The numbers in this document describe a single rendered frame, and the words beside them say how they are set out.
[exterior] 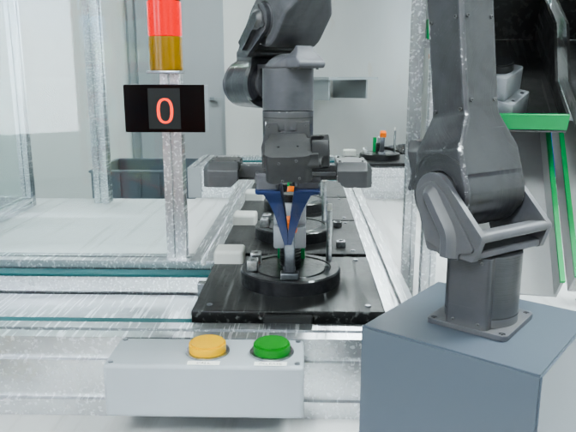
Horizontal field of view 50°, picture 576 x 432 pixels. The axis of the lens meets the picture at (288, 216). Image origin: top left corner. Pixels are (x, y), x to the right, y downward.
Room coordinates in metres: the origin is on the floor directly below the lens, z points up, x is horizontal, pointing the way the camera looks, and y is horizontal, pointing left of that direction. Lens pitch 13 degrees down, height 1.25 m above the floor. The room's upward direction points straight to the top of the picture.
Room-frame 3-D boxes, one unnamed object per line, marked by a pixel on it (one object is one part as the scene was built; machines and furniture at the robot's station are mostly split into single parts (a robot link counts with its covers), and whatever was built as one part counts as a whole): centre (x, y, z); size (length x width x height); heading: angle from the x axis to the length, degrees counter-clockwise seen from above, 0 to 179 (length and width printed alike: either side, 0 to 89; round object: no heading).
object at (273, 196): (0.71, 0.02, 1.09); 0.06 x 0.04 x 0.07; 179
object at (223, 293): (0.84, 0.00, 0.96); 0.24 x 0.24 x 0.02; 88
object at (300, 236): (0.85, 0.00, 1.06); 0.08 x 0.04 x 0.07; 179
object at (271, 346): (0.63, 0.02, 0.96); 0.04 x 0.04 x 0.02
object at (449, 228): (0.48, -0.15, 1.15); 0.09 x 0.07 x 0.06; 124
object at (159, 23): (0.96, 0.18, 1.33); 0.05 x 0.05 x 0.05
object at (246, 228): (1.10, -0.01, 1.01); 0.24 x 0.24 x 0.13; 88
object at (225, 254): (0.94, 0.09, 0.97); 0.05 x 0.05 x 0.04; 88
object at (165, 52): (0.96, 0.18, 1.28); 0.05 x 0.05 x 0.05
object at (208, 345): (0.63, 0.09, 0.96); 0.04 x 0.04 x 0.02
